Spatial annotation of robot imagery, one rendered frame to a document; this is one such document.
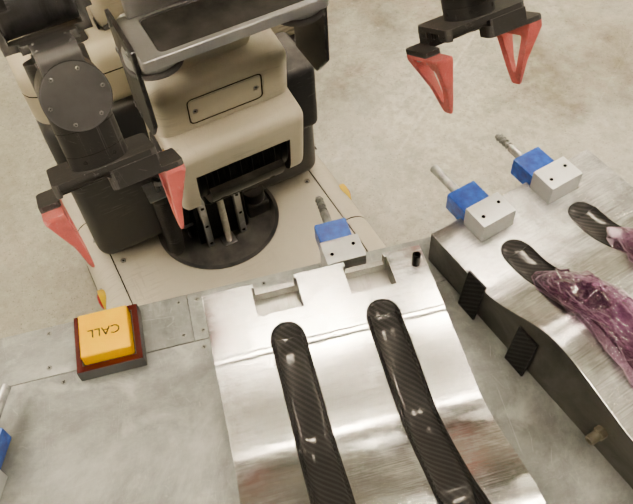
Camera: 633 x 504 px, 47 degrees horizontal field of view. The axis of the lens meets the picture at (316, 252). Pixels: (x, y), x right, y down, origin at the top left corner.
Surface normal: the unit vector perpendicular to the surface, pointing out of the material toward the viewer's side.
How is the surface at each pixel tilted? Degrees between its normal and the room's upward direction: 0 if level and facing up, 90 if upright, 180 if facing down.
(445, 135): 0
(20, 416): 0
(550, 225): 0
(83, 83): 63
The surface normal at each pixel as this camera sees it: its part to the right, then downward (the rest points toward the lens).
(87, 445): -0.05, -0.59
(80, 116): 0.39, 0.36
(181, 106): 0.47, 0.77
